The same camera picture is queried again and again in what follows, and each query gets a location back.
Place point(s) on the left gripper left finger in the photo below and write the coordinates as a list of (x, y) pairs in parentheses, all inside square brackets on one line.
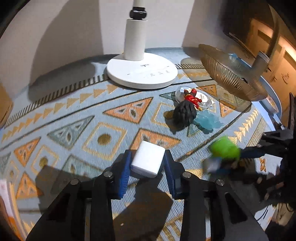
[(65, 217)]

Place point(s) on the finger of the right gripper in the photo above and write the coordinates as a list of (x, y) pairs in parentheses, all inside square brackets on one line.
[(251, 152), (239, 170)]

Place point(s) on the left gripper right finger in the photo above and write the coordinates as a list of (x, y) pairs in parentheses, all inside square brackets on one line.
[(229, 217)]

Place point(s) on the green rubber toy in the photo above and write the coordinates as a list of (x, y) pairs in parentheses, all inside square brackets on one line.
[(225, 149)]

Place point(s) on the teal translucent toy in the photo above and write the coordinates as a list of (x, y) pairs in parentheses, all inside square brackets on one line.
[(207, 121)]

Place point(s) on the red figure black hair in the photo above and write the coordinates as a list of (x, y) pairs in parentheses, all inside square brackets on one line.
[(184, 114)]

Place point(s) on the clear round lidded container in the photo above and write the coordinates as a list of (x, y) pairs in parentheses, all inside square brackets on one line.
[(200, 100)]

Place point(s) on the white charger cube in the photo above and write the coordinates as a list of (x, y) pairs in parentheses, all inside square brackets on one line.
[(148, 159)]

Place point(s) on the pink cartoon plate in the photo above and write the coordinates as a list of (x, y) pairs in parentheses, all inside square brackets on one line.
[(270, 105)]

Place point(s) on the patterned blue table mat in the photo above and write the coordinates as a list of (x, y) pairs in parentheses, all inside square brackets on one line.
[(74, 122)]

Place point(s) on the beige thermos bottle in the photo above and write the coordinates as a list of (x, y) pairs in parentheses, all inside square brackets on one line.
[(260, 64)]

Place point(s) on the dark television screen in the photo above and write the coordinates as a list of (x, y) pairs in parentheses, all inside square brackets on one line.
[(249, 23)]

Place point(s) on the white desk lamp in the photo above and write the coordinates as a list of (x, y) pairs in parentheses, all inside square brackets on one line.
[(135, 68)]

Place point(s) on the woven pen holder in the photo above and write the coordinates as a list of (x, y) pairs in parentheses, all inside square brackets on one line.
[(6, 105)]

